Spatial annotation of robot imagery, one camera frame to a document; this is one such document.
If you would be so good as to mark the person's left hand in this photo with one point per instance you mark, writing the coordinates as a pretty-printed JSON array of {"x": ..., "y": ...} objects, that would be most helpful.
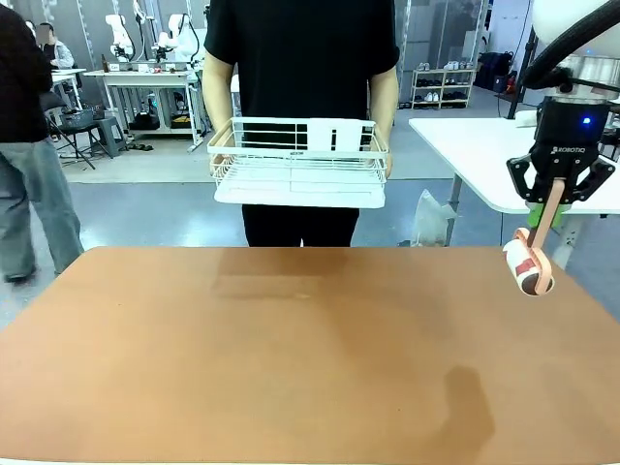
[{"x": 382, "y": 145}]

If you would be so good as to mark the black folding chair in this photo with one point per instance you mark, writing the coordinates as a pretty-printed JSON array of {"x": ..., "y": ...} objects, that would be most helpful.
[{"x": 72, "y": 131}]

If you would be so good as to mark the grey plastic stool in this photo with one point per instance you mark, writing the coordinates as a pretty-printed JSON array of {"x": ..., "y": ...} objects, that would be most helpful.
[{"x": 110, "y": 133}]

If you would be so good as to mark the small white background robot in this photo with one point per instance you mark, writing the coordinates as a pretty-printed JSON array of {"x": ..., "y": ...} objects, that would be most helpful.
[{"x": 118, "y": 36}]

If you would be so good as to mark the dark sandals pair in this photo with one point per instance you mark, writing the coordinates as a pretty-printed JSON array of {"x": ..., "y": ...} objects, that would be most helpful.
[{"x": 139, "y": 146}]

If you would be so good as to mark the white side table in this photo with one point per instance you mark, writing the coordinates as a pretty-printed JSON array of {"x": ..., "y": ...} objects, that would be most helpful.
[{"x": 484, "y": 155}]

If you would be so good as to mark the white workbench with frame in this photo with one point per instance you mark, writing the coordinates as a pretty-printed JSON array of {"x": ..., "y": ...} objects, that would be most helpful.
[{"x": 145, "y": 77}]

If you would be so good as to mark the black bag under workbench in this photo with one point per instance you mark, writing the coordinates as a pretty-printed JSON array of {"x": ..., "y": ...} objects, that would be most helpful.
[{"x": 144, "y": 121}]

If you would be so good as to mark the clear plastic bag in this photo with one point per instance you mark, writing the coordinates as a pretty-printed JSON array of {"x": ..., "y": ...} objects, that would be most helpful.
[{"x": 431, "y": 218}]

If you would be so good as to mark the pink lint roller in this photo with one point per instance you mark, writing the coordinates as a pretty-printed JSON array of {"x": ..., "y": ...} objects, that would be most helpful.
[{"x": 530, "y": 271}]

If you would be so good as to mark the seated person grey jacket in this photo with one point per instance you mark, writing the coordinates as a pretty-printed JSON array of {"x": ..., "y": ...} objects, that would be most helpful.
[{"x": 58, "y": 53}]

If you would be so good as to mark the person in black t-shirt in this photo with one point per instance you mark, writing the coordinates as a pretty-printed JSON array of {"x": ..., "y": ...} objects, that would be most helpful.
[{"x": 300, "y": 63}]

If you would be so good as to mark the yellow black tool case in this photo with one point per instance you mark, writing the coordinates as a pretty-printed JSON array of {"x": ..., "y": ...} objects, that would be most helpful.
[{"x": 180, "y": 121}]

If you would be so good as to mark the pair of white shoes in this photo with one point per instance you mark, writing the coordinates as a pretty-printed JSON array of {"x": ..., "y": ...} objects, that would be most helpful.
[{"x": 452, "y": 65}]

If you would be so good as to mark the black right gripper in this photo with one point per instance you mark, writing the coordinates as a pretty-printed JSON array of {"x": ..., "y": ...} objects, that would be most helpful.
[{"x": 569, "y": 135}]

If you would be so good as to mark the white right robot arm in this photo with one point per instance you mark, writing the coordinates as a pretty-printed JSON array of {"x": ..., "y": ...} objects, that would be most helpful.
[{"x": 576, "y": 29}]

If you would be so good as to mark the person's right forearm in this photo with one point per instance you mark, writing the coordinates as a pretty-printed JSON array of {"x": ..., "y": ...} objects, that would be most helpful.
[{"x": 218, "y": 97}]

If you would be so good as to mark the person's left forearm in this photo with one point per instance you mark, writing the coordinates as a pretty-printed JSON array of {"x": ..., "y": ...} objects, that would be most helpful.
[{"x": 385, "y": 97}]

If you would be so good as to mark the wooden shoe rack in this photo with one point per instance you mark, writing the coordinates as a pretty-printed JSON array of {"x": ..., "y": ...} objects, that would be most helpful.
[{"x": 443, "y": 89}]

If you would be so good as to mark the black bags pile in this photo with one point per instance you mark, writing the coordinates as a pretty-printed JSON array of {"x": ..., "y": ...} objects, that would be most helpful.
[{"x": 495, "y": 70}]

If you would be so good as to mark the person in jeans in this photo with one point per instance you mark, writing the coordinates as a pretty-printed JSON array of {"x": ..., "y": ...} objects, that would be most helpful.
[{"x": 29, "y": 169}]

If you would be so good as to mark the black slanted stand pole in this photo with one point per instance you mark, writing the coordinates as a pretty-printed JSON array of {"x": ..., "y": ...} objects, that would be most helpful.
[{"x": 523, "y": 82}]

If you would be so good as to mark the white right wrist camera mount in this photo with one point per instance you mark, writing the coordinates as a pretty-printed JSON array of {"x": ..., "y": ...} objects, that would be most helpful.
[{"x": 527, "y": 118}]

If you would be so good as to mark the person's right hand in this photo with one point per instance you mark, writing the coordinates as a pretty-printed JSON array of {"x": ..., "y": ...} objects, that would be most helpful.
[{"x": 222, "y": 135}]

